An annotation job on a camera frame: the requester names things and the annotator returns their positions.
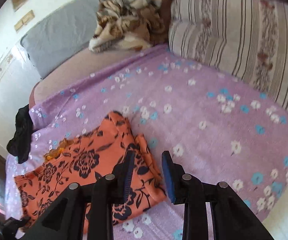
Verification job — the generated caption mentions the orange black floral garment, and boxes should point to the orange black floral garment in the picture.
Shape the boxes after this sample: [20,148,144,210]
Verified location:
[14,112,166,232]

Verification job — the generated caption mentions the black cloth on bed edge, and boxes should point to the black cloth on bed edge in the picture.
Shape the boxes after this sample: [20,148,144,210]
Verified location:
[7,105,33,164]

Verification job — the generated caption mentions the purple floral bed sheet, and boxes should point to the purple floral bed sheet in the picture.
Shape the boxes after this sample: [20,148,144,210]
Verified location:
[5,46,288,239]

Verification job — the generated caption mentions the pink mattress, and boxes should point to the pink mattress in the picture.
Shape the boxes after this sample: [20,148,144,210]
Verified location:
[28,45,145,106]

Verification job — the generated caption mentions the striped floral cushion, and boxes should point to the striped floral cushion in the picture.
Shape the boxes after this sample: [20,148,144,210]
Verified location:
[169,0,288,111]

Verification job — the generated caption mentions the grey pillow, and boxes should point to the grey pillow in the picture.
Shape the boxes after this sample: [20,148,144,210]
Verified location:
[20,0,100,79]

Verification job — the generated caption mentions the brown white patterned blanket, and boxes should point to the brown white patterned blanket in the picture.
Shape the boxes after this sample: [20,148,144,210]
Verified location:
[89,0,168,53]

